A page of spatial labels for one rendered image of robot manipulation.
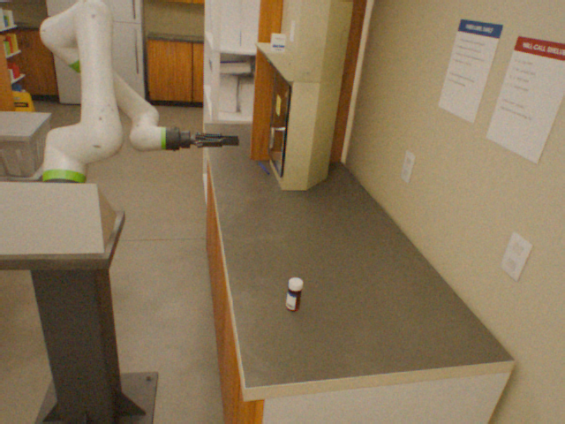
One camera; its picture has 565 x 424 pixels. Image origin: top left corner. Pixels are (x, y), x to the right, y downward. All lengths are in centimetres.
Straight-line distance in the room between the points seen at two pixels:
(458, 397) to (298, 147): 111
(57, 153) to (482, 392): 143
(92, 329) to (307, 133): 111
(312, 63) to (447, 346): 113
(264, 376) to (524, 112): 92
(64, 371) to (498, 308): 149
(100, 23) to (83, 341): 108
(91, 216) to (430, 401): 108
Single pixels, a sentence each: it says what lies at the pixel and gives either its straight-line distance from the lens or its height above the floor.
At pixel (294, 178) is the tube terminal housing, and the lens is 191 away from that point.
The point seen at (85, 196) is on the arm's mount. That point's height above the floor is 114.
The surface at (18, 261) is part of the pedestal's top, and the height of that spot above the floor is 93.
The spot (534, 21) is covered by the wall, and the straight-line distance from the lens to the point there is 134.
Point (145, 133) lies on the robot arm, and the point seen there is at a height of 118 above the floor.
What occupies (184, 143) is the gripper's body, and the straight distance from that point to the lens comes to 181.
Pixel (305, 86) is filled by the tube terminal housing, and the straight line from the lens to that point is 179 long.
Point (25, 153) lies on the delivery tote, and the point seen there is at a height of 52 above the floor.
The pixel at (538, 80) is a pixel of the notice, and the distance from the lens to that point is 128.
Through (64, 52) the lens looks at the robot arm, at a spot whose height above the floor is 146.
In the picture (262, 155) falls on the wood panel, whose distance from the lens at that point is 224.
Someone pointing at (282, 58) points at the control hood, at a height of 149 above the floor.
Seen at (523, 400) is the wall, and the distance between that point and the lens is 138.
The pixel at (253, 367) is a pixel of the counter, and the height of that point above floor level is 94.
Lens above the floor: 172
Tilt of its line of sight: 27 degrees down
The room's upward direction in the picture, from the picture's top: 6 degrees clockwise
